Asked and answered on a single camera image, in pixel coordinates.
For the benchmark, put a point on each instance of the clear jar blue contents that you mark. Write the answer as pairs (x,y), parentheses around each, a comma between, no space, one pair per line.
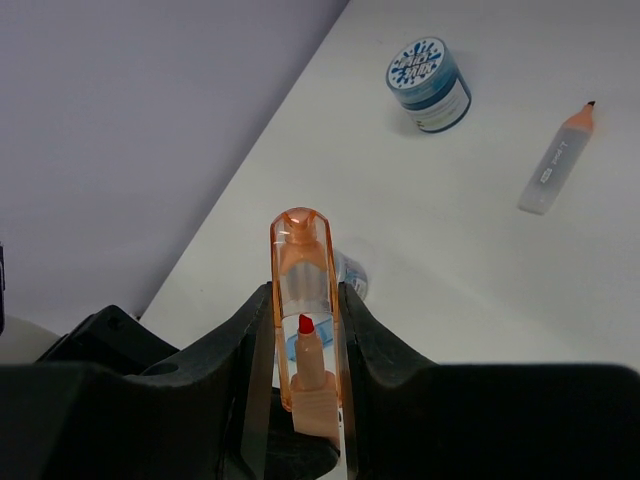
(351,272)

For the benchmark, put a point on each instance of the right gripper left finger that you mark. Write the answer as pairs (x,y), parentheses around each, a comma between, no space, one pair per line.
(79,420)

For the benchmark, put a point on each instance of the blue lidded paint jar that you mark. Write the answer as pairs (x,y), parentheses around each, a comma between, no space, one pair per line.
(426,81)

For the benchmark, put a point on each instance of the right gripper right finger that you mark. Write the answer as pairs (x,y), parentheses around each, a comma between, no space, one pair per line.
(407,417)

